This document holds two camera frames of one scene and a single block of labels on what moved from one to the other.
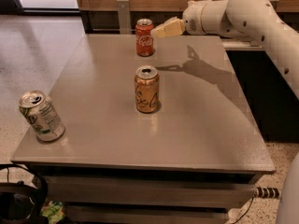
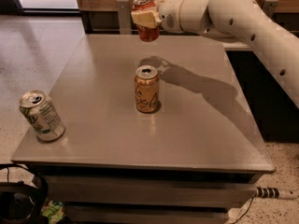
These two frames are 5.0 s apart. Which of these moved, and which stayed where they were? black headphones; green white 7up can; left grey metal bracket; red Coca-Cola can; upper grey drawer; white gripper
Moved: red Coca-Cola can; white gripper
Stayed: upper grey drawer; green white 7up can; left grey metal bracket; black headphones
